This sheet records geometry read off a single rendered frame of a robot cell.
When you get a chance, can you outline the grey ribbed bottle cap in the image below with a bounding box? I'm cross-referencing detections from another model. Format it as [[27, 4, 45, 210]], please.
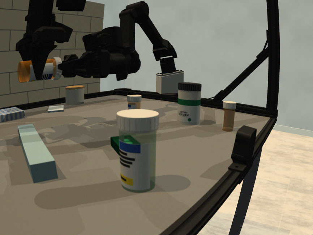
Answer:
[[51, 57, 62, 80]]

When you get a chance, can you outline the grey jar with wooden lid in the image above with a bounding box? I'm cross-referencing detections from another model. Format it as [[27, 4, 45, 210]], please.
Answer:
[[65, 85, 84, 105]]

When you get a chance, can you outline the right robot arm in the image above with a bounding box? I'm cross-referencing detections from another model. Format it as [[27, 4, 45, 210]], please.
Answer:
[[82, 1, 179, 81]]

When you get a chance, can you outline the white supplement bottle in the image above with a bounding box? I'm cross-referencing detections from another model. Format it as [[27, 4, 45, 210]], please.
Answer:
[[177, 82, 202, 125]]

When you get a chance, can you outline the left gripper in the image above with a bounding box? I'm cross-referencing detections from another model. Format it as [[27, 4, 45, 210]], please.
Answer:
[[16, 8, 66, 80]]

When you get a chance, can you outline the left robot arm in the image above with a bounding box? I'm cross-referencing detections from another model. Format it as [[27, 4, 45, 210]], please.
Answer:
[[28, 0, 86, 42]]

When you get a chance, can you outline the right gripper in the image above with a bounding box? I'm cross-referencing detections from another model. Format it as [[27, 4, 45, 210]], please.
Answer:
[[58, 50, 112, 78]]

